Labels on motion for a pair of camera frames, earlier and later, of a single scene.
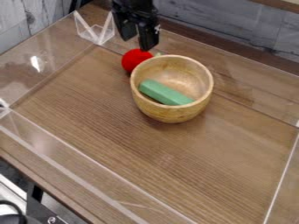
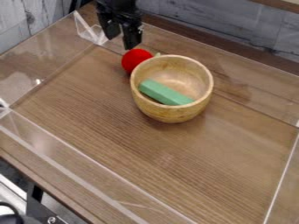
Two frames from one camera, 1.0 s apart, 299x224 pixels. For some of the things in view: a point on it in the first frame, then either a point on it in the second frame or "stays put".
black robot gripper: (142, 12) to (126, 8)
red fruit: (132, 58) stays put
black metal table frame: (48, 209) stays put
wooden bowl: (182, 73) stays put
